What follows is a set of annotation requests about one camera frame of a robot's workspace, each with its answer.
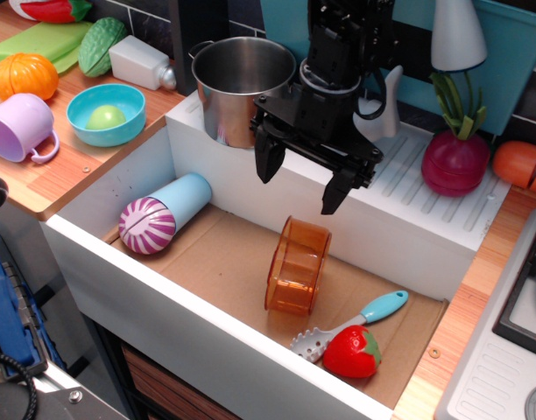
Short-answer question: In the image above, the stainless steel pot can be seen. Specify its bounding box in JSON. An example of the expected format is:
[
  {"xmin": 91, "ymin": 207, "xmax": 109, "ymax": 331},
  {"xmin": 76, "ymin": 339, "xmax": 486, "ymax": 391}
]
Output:
[{"xmin": 189, "ymin": 37, "xmax": 296, "ymax": 149}]

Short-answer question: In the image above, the blue handled pasta spoon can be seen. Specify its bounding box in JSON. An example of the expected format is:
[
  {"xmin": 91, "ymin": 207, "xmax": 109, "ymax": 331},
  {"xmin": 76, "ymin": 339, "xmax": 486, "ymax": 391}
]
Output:
[{"xmin": 290, "ymin": 290, "xmax": 409, "ymax": 363}]

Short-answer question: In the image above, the orange translucent plastic pot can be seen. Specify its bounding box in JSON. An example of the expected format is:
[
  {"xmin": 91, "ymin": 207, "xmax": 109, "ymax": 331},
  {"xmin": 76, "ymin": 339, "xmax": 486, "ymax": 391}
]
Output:
[{"xmin": 264, "ymin": 216, "xmax": 332, "ymax": 316}]

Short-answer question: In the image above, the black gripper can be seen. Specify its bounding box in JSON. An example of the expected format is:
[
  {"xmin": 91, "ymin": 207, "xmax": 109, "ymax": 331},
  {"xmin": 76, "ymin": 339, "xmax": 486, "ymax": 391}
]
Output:
[{"xmin": 250, "ymin": 83, "xmax": 384, "ymax": 215}]

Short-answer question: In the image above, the green cutting board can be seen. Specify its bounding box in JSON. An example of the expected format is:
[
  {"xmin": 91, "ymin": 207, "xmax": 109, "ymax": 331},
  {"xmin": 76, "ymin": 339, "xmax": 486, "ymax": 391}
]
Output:
[{"xmin": 0, "ymin": 21, "xmax": 93, "ymax": 74}]

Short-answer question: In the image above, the purple white striped toy onion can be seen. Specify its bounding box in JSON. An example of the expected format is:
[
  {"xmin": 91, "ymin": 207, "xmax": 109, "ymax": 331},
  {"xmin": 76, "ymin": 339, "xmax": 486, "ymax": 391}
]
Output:
[{"xmin": 118, "ymin": 197, "xmax": 176, "ymax": 255}]

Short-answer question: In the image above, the orange toy carrot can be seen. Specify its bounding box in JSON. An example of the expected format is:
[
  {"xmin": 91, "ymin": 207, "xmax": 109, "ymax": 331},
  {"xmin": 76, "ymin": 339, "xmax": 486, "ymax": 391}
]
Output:
[{"xmin": 492, "ymin": 141, "xmax": 536, "ymax": 193}]

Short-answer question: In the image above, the teal plastic bowl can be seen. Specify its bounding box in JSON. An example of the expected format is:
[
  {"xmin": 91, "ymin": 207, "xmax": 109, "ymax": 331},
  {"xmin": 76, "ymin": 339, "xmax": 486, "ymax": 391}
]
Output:
[{"xmin": 67, "ymin": 83, "xmax": 146, "ymax": 147}]

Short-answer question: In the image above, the green toy bitter gourd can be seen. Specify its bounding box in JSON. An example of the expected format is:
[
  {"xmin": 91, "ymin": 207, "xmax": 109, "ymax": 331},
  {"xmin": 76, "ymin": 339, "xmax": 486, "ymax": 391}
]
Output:
[{"xmin": 78, "ymin": 17, "xmax": 128, "ymax": 77}]

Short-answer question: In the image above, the red toy strawberry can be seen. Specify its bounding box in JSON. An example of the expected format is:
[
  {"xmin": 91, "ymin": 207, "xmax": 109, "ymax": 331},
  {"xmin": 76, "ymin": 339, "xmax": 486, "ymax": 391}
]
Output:
[{"xmin": 322, "ymin": 325, "xmax": 382, "ymax": 379}]

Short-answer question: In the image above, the light blue plastic cup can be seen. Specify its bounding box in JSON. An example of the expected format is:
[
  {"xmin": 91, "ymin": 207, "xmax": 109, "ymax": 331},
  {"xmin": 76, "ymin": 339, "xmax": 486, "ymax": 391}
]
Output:
[{"xmin": 148, "ymin": 172, "xmax": 212, "ymax": 233}]

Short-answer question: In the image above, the green toy ball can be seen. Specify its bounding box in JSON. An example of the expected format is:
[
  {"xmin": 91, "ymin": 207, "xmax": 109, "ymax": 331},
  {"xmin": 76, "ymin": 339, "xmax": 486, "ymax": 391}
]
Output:
[{"xmin": 85, "ymin": 105, "xmax": 126, "ymax": 130}]

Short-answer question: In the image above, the white cone lamp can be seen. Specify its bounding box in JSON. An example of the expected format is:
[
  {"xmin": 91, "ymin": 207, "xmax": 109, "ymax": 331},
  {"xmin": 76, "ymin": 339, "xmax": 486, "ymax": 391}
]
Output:
[{"xmin": 431, "ymin": 0, "xmax": 488, "ymax": 73}]

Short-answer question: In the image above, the teal plastic bin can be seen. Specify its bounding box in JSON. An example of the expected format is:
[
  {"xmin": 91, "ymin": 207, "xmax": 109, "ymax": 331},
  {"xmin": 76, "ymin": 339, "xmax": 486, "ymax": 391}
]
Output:
[{"xmin": 261, "ymin": 1, "xmax": 536, "ymax": 135}]

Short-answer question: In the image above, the toy stove top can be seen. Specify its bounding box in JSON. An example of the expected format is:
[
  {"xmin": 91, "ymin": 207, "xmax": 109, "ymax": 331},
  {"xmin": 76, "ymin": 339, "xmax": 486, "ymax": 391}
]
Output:
[{"xmin": 434, "ymin": 210, "xmax": 536, "ymax": 419}]

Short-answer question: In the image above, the lilac plastic mug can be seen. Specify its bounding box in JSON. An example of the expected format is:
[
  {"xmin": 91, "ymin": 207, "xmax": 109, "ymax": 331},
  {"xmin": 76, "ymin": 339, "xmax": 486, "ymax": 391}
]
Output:
[{"xmin": 0, "ymin": 93, "xmax": 60, "ymax": 164}]

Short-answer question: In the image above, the blue box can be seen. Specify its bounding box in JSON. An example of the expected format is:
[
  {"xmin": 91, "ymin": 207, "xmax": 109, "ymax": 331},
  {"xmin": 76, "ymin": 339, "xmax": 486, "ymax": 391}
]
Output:
[{"xmin": 0, "ymin": 263, "xmax": 47, "ymax": 375}]

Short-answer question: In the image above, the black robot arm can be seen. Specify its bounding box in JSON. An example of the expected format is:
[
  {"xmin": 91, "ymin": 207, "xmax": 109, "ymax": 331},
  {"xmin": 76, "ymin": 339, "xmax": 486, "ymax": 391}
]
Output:
[{"xmin": 250, "ymin": 1, "xmax": 398, "ymax": 214}]

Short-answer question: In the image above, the red toy pepper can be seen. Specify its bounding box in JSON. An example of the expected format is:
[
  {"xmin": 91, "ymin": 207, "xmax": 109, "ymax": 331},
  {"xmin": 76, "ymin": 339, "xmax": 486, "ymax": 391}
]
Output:
[{"xmin": 9, "ymin": 0, "xmax": 93, "ymax": 24}]

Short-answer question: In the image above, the grey toy faucet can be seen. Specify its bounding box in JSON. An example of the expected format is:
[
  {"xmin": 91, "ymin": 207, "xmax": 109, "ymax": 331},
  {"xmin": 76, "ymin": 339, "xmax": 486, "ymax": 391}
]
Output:
[{"xmin": 353, "ymin": 65, "xmax": 404, "ymax": 143}]

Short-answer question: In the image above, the black cable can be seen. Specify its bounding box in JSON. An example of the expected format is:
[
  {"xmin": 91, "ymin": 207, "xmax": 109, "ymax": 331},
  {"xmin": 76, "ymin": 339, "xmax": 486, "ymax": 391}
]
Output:
[{"xmin": 0, "ymin": 352, "xmax": 39, "ymax": 420}]

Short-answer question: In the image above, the white salt shaker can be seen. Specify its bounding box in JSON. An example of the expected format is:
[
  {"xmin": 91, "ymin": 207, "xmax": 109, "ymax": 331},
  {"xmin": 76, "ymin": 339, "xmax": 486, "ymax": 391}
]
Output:
[{"xmin": 109, "ymin": 35, "xmax": 177, "ymax": 90}]

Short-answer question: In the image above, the magenta toy radish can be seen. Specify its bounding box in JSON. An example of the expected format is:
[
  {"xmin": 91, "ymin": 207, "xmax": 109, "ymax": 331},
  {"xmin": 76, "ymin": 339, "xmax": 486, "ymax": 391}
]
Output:
[{"xmin": 421, "ymin": 72, "xmax": 490, "ymax": 198}]

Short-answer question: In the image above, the orange toy pumpkin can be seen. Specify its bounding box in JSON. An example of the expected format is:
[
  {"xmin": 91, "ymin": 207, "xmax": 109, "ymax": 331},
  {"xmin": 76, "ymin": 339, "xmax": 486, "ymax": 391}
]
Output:
[{"xmin": 0, "ymin": 52, "xmax": 60, "ymax": 101}]

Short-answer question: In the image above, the white sink basin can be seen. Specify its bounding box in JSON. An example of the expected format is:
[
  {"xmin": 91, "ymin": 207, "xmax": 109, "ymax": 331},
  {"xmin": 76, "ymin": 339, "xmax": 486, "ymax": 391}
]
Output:
[{"xmin": 43, "ymin": 94, "xmax": 510, "ymax": 419}]

